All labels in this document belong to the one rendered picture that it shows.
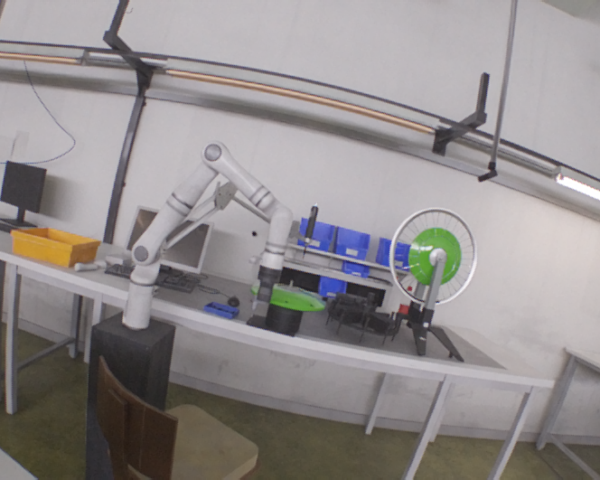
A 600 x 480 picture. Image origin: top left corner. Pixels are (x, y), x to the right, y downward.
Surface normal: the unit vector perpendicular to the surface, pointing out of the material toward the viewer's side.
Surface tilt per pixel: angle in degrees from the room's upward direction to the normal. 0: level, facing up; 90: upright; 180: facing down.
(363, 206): 90
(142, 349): 90
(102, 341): 90
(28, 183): 90
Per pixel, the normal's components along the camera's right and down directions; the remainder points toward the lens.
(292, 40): 0.02, 0.08
